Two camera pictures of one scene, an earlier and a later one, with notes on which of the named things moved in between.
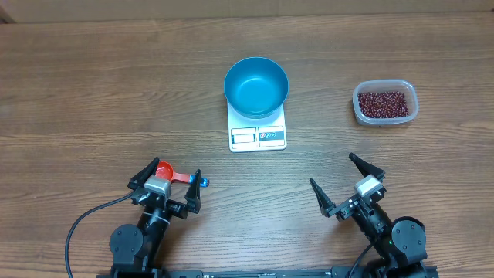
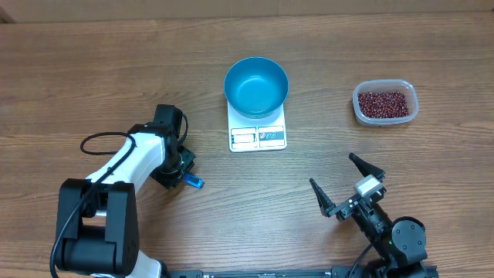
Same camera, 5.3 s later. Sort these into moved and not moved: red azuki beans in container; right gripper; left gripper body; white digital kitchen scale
Moved: left gripper body
Not moved: white digital kitchen scale; right gripper; red azuki beans in container
